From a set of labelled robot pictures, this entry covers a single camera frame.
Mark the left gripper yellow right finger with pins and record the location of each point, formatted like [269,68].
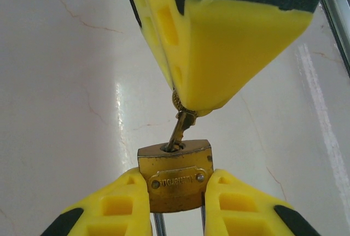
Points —
[240,211]

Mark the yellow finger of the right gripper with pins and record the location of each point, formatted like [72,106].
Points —
[145,17]
[232,50]

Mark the brass padlock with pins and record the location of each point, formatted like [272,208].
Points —
[175,165]

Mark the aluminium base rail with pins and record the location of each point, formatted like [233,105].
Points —
[340,23]

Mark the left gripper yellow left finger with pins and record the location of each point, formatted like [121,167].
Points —
[117,208]

